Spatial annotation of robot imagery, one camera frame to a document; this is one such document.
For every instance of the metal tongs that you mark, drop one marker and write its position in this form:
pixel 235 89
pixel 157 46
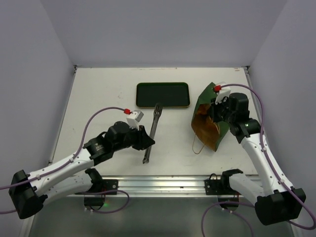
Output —
pixel 157 113

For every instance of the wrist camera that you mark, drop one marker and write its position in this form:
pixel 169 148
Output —
pixel 222 91
pixel 133 118

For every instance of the green paper bag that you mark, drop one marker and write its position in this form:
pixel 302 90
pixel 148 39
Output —
pixel 209 133

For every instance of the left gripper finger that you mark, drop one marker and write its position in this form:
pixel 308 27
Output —
pixel 146 143
pixel 142 132

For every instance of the aluminium frame rail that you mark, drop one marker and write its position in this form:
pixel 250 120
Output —
pixel 162 186

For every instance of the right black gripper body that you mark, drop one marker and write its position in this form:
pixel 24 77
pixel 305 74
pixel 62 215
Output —
pixel 217 112

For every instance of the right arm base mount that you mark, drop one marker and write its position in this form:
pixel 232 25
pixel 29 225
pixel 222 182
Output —
pixel 214 186

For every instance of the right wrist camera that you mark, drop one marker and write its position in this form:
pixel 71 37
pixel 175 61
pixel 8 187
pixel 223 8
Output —
pixel 222 91

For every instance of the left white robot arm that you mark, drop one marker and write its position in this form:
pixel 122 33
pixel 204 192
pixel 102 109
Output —
pixel 75 174

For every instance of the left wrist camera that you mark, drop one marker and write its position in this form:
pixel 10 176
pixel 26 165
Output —
pixel 133 118

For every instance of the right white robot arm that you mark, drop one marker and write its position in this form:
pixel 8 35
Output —
pixel 276 200

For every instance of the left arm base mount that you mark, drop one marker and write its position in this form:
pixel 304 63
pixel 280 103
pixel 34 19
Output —
pixel 96 203

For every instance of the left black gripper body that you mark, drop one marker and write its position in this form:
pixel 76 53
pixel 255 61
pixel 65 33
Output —
pixel 133 138

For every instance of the dark green tray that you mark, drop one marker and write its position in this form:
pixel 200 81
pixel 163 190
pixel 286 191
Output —
pixel 169 94

